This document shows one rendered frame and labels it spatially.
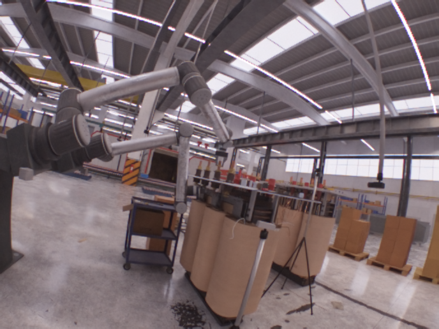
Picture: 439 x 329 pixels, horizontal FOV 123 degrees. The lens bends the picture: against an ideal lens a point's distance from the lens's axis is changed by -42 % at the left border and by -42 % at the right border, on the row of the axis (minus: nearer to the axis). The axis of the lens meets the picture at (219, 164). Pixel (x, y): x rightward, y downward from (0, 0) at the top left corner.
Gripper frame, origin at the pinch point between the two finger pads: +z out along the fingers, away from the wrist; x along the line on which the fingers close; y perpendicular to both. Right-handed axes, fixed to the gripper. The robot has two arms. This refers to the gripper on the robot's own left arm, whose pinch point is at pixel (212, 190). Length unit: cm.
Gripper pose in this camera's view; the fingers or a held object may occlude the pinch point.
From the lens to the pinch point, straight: 207.4
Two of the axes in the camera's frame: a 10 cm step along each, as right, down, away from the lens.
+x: -1.2, 0.6, 9.9
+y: 0.1, -10.0, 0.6
